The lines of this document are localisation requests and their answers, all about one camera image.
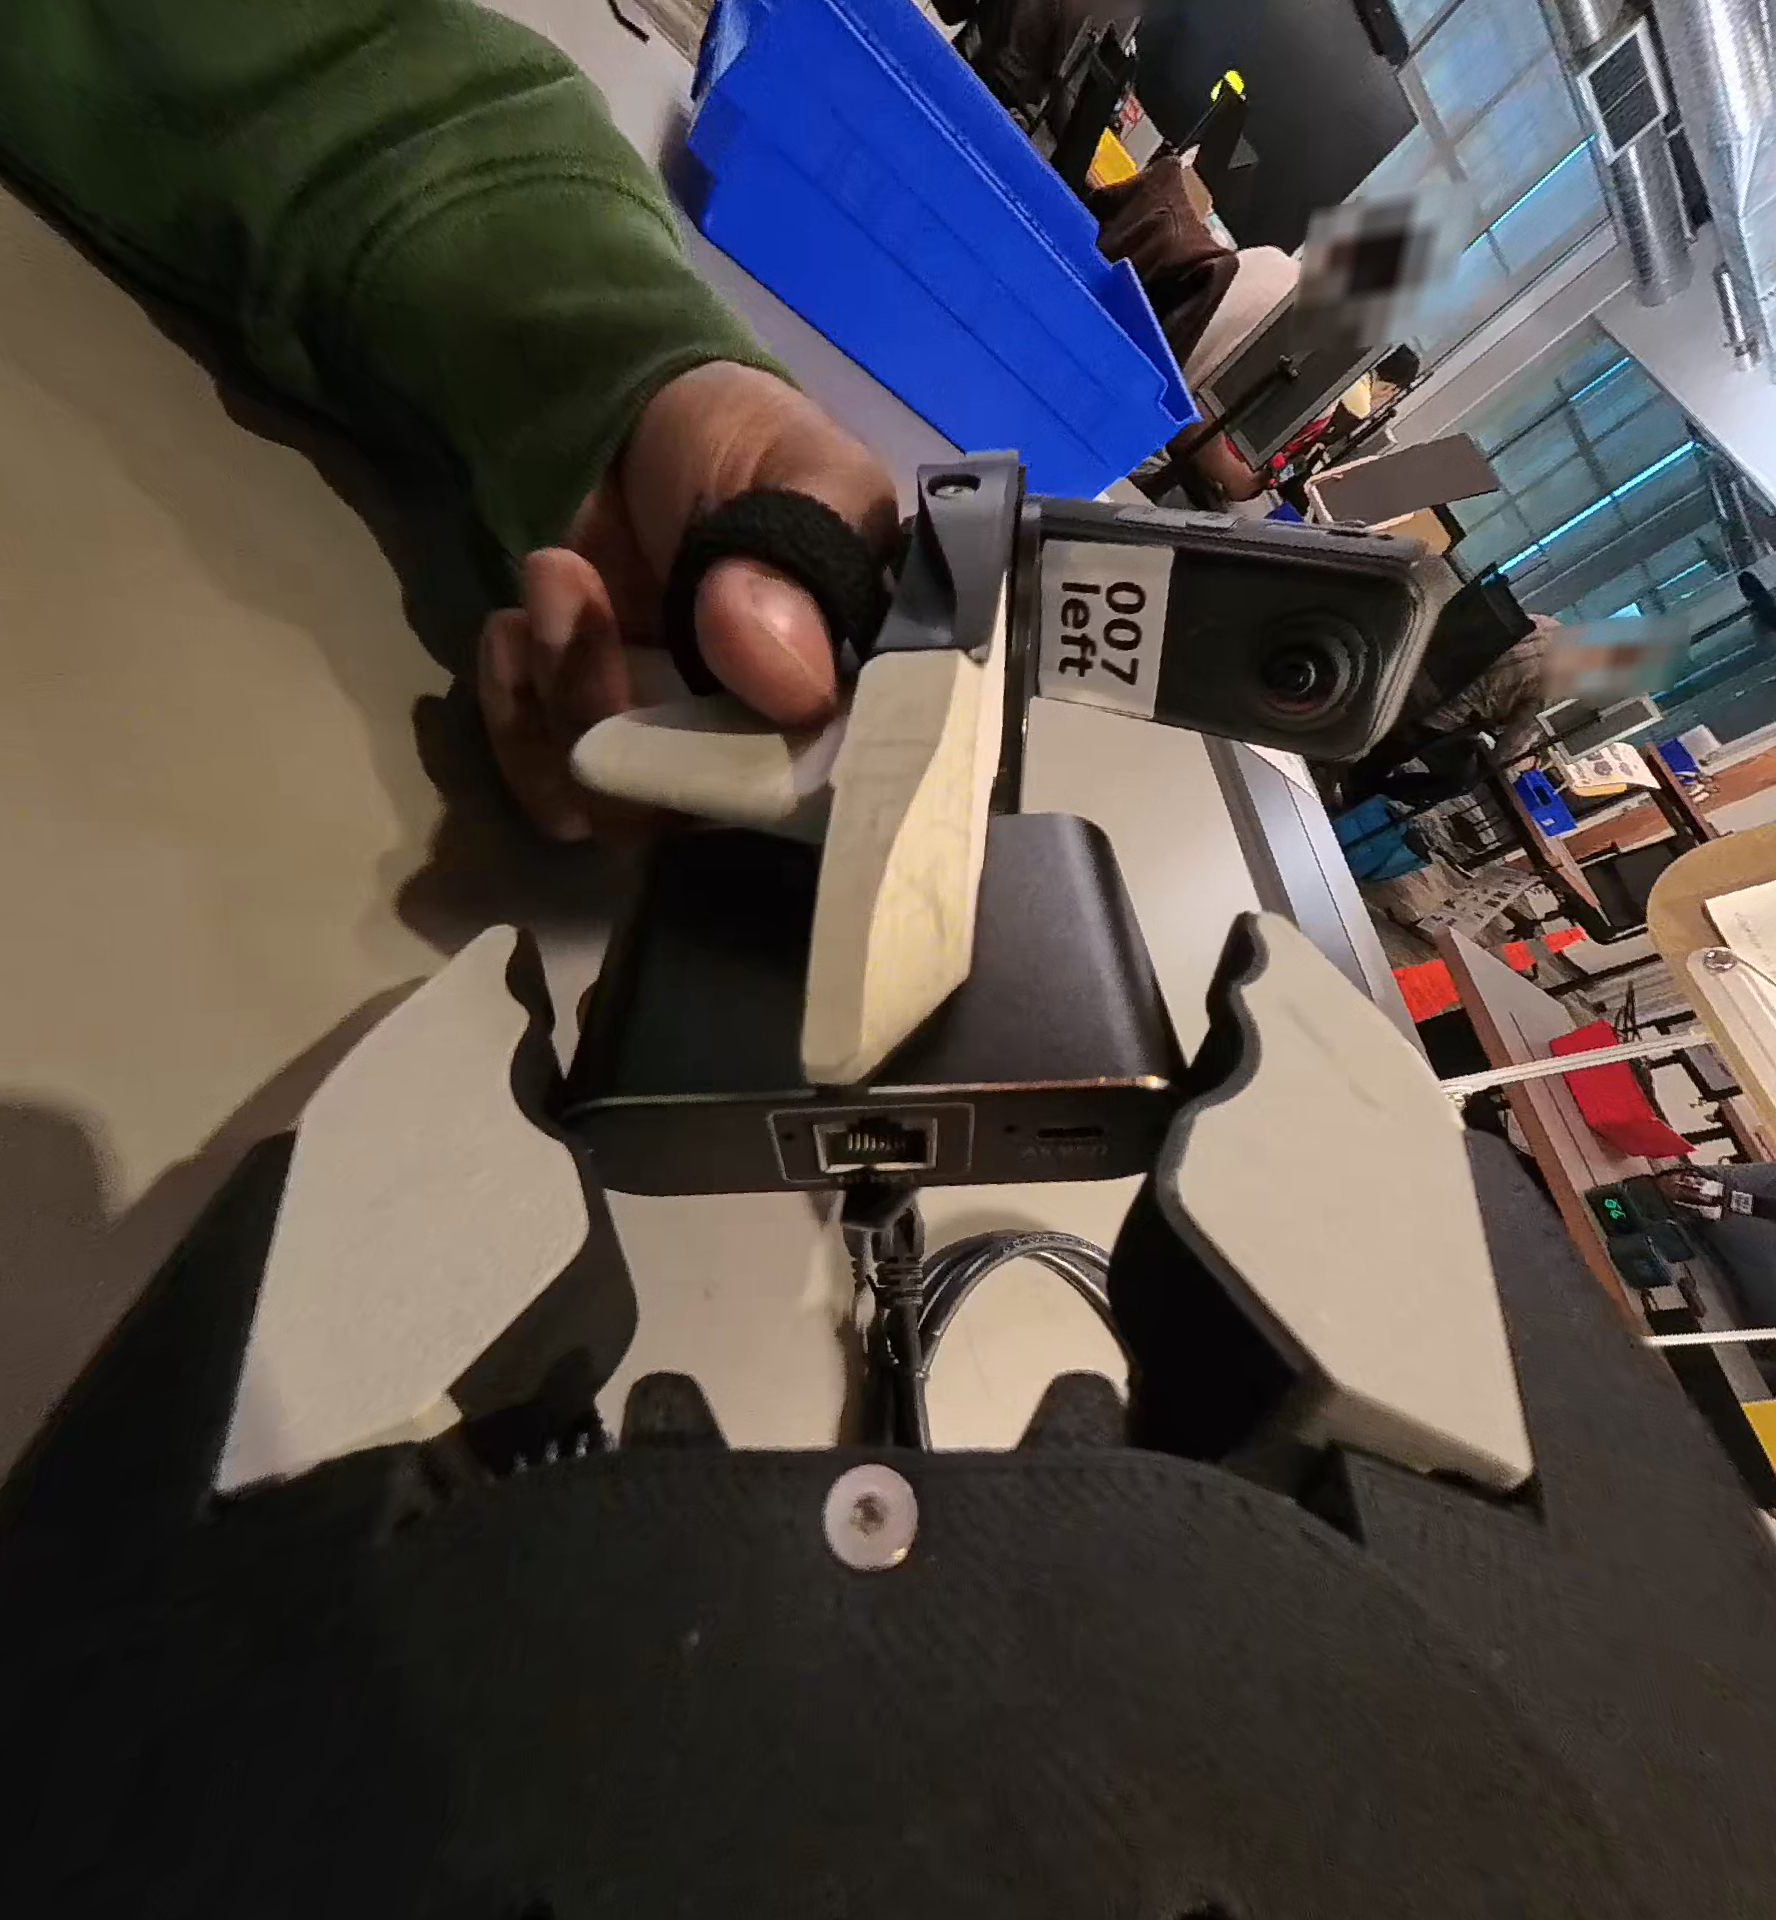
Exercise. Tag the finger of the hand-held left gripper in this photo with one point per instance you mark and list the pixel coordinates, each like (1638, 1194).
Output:
(905, 869)

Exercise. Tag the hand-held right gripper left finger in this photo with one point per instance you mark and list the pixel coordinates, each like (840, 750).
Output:
(408, 1199)

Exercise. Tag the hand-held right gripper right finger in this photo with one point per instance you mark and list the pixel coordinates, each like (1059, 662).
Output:
(1339, 1172)

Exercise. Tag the black network switch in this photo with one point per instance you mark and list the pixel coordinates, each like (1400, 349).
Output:
(709, 961)

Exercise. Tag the person's left forearm green sleeve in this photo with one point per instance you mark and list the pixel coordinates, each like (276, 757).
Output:
(380, 193)

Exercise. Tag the person's left hand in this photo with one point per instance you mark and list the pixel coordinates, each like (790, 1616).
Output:
(736, 449)

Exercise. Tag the red storage bin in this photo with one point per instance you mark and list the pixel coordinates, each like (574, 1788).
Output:
(1623, 1089)

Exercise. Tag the black timer green display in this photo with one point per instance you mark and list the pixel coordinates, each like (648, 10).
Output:
(1638, 1230)

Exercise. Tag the blue storage bin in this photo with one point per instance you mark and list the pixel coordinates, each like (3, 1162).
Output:
(919, 226)

